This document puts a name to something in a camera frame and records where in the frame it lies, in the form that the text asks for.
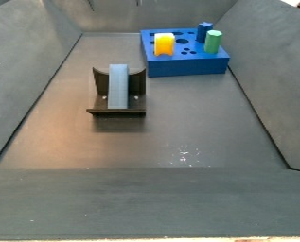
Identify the light blue rectangular block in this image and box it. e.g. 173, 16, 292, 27
107, 64, 127, 109

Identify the dark blue star peg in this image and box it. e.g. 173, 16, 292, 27
195, 22, 214, 43

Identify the black curved fixture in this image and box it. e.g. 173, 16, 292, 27
86, 68, 146, 116

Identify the yellow notched block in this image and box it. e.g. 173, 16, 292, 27
154, 33, 174, 56

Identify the green hexagonal peg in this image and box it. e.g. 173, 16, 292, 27
203, 30, 222, 54

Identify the blue foam shape board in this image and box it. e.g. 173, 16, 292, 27
140, 28, 230, 78

